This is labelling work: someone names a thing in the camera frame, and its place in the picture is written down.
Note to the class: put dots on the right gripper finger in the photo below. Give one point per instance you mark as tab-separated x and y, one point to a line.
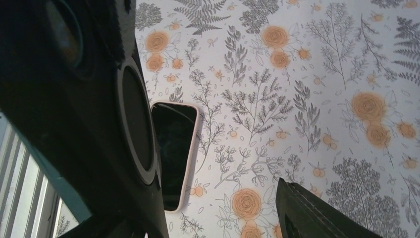
301	214

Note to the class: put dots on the black phone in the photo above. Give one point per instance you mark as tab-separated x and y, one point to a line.
71	84

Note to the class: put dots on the phone with pink case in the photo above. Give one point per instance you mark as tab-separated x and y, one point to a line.
176	128

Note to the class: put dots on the floral patterned table mat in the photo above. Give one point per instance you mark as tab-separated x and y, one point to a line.
324	93

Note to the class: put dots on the aluminium rail frame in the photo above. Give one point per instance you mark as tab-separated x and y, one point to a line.
28	202

